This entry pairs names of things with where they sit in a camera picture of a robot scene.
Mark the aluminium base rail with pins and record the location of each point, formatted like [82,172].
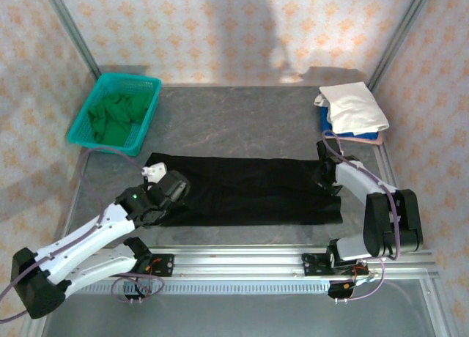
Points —
[238,262]

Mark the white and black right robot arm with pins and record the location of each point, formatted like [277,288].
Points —
[388,220]

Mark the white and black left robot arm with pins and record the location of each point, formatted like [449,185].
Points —
[80,245]

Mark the blue folded t-shirt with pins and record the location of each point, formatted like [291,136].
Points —
[324,122]

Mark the black t-shirt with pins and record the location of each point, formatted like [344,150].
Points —
[249,190]

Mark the aluminium frame post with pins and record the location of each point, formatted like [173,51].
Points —
[71,33]
[399,36]

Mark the teal plastic basket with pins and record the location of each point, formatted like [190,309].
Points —
[82,130]

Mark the white folded t-shirt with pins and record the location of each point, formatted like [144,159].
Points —
[355,106]

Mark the green t-shirt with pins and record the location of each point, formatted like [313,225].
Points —
[117,121]

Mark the pink folded t-shirt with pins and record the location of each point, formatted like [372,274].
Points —
[372,141]

